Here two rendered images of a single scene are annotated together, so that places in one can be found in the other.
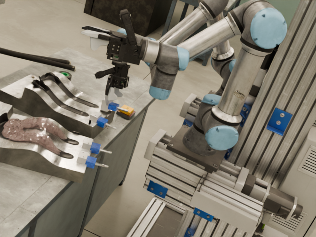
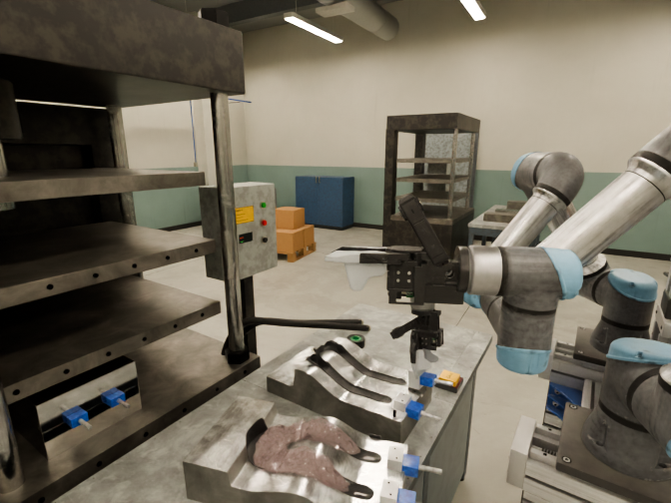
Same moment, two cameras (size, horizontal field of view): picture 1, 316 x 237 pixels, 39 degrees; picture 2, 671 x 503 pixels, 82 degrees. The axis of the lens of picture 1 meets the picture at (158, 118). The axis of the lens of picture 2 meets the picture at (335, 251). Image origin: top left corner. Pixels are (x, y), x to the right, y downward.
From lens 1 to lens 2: 0.88 m
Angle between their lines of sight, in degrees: 25
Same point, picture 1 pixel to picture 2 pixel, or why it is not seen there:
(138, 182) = (485, 472)
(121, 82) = (431, 338)
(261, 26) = not seen: outside the picture
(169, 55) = (531, 268)
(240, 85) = not seen: outside the picture
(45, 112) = (328, 403)
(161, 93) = (530, 359)
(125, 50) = (426, 278)
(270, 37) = not seen: outside the picture
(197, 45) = (579, 240)
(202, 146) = (646, 460)
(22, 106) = (297, 396)
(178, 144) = (581, 456)
